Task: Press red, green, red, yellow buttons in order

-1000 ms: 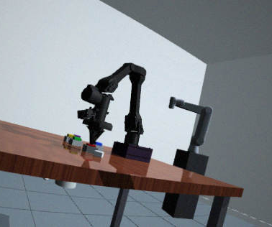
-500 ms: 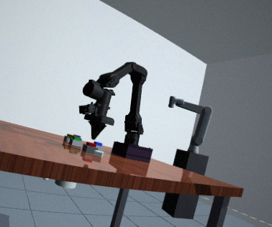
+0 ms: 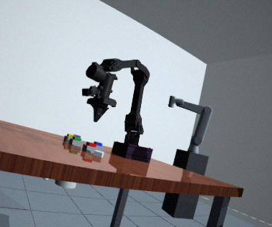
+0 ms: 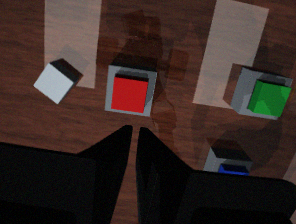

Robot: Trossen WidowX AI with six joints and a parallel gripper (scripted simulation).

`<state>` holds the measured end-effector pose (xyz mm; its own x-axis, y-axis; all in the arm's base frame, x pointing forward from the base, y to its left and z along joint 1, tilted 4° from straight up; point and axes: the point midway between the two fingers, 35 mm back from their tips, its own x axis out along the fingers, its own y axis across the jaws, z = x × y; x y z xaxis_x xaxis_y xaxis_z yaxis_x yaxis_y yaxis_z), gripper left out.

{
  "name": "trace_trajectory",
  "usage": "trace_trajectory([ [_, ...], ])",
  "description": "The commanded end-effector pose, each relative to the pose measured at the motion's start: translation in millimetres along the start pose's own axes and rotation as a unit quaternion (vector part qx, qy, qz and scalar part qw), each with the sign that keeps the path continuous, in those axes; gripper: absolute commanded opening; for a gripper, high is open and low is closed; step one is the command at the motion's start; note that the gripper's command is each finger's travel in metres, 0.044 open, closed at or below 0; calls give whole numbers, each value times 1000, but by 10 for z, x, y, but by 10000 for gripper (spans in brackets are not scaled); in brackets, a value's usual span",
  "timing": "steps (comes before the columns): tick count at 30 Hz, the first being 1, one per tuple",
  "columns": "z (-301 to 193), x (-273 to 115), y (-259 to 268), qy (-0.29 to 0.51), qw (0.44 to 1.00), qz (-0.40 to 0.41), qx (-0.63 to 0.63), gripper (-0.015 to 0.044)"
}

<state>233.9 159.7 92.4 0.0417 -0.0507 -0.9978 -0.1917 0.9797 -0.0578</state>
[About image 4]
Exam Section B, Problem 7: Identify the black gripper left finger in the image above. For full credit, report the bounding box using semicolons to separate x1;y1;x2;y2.
0;125;133;224

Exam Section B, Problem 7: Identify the red button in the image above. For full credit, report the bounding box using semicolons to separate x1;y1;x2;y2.
105;61;157;117

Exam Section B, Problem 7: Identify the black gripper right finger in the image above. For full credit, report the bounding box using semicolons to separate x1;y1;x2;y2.
135;127;296;224

